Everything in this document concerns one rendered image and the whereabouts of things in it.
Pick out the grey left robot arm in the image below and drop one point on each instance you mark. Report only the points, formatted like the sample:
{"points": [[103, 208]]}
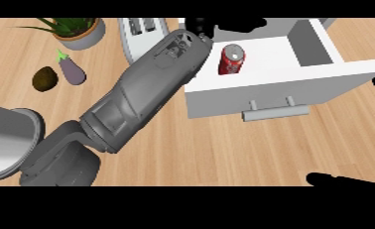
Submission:
{"points": [[142, 84]]}

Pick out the green plant in grey pot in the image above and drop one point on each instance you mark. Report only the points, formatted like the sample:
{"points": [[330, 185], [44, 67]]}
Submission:
{"points": [[79, 33]]}

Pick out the grey round metal pot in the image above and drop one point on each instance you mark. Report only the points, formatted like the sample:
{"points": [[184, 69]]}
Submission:
{"points": [[15, 137]]}

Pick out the brown oval potato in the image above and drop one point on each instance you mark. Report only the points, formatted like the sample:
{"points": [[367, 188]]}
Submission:
{"points": [[45, 79]]}

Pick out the red soda can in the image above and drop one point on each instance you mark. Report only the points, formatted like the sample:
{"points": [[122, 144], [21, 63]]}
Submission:
{"points": [[231, 61]]}

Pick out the white open drawer box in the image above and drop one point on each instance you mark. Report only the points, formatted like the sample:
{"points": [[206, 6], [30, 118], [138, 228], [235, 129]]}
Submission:
{"points": [[274, 57]]}

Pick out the white and grey toaster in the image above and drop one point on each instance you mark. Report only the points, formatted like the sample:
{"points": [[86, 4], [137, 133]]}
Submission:
{"points": [[139, 36]]}

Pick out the purple eggplant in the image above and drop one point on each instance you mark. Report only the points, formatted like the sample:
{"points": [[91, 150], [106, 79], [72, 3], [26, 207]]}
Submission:
{"points": [[73, 71]]}

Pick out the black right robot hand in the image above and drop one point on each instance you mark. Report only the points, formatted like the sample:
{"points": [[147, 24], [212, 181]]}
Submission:
{"points": [[342, 181]]}

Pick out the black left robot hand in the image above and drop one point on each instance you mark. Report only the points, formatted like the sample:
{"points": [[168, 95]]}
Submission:
{"points": [[200, 24]]}

